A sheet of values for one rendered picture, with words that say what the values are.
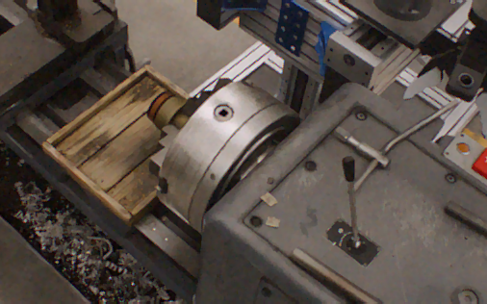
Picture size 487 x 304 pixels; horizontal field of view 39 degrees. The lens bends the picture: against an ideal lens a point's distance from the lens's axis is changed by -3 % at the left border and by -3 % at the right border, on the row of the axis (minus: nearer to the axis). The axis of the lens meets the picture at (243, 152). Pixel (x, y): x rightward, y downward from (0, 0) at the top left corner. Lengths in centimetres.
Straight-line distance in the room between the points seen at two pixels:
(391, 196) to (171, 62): 196
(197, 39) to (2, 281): 138
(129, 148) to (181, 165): 39
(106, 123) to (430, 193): 84
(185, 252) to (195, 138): 35
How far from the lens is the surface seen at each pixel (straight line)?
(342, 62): 170
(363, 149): 128
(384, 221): 123
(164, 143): 144
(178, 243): 160
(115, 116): 177
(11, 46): 185
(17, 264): 259
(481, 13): 107
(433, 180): 131
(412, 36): 168
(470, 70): 106
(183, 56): 312
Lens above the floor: 227
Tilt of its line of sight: 54 degrees down
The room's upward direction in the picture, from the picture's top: 9 degrees clockwise
